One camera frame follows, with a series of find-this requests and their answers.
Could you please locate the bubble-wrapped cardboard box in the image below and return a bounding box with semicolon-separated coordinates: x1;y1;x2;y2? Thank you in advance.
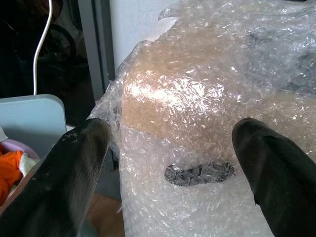
88;0;316;237

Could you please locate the white cable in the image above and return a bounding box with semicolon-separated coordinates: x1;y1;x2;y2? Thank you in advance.
33;0;53;95

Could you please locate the white garment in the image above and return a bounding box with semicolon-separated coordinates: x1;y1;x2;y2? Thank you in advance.
18;152;40;176

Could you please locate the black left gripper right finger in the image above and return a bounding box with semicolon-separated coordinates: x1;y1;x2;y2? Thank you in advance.
232;117;316;237

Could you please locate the orange garment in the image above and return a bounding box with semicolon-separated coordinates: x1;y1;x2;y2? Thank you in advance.
0;144;24;205

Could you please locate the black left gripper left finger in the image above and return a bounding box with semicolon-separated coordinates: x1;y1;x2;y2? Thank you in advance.
0;118;111;237

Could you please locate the grey door frame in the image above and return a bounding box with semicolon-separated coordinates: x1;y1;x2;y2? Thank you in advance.
78;0;116;102

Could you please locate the pink laundry basket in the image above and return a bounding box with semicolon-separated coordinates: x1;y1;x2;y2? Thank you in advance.
1;138;40;161

